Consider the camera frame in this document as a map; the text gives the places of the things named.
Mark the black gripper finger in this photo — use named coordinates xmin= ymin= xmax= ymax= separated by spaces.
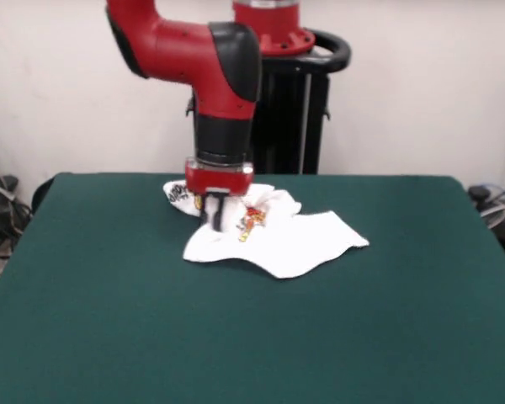
xmin=212 ymin=194 xmax=229 ymax=233
xmin=198 ymin=192 xmax=212 ymax=226

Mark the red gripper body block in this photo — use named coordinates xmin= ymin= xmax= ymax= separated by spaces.
xmin=183 ymin=156 xmax=255 ymax=198

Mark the white printed T-shirt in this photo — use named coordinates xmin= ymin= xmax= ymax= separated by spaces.
xmin=162 ymin=178 xmax=370 ymax=280

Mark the dark green table cloth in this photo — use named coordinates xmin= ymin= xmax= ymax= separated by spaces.
xmin=0 ymin=171 xmax=505 ymax=404

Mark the black rounded chair part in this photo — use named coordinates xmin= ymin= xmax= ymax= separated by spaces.
xmin=32 ymin=176 xmax=56 ymax=211

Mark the grey swivel chair base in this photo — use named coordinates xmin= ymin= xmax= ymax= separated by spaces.
xmin=479 ymin=204 xmax=505 ymax=231

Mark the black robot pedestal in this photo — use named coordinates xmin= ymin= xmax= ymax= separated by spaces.
xmin=183 ymin=28 xmax=353 ymax=176

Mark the black cable tangle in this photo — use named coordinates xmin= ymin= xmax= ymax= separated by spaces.
xmin=0 ymin=134 xmax=33 ymax=258

